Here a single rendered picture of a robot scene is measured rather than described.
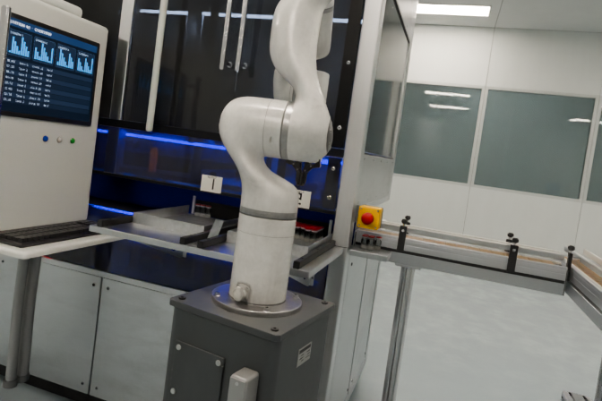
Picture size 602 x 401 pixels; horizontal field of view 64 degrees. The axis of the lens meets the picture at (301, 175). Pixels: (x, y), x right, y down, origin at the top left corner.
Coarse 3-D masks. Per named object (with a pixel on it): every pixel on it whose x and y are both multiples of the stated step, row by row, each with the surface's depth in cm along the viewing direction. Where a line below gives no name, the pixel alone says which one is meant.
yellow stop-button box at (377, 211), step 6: (360, 210) 159; (366, 210) 158; (372, 210) 158; (378, 210) 157; (360, 216) 159; (378, 216) 157; (360, 222) 159; (378, 222) 158; (372, 228) 158; (378, 228) 159
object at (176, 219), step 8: (168, 208) 175; (176, 208) 180; (184, 208) 185; (136, 216) 156; (144, 216) 155; (152, 216) 154; (160, 216) 170; (168, 216) 175; (176, 216) 178; (184, 216) 181; (192, 216) 183; (144, 224) 155; (152, 224) 154; (160, 224) 153; (168, 224) 152; (176, 224) 151; (184, 224) 150; (192, 224) 149; (200, 224) 169; (208, 224) 171; (224, 224) 162; (232, 224) 168; (184, 232) 150; (192, 232) 149; (200, 232) 149
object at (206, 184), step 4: (204, 176) 177; (208, 176) 176; (212, 176) 176; (216, 176) 176; (204, 180) 177; (208, 180) 176; (212, 180) 176; (216, 180) 176; (220, 180) 175; (204, 184) 177; (208, 184) 177; (216, 184) 176; (220, 184) 175; (204, 188) 177; (208, 188) 177; (216, 188) 176; (220, 188) 175; (216, 192) 176; (220, 192) 175
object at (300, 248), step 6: (228, 234) 146; (234, 234) 145; (228, 240) 146; (234, 240) 145; (294, 240) 162; (300, 240) 164; (324, 240) 156; (330, 240) 163; (294, 246) 139; (300, 246) 139; (306, 246) 138; (312, 246) 142; (318, 246) 149; (294, 252) 139; (300, 252) 139; (306, 252) 138
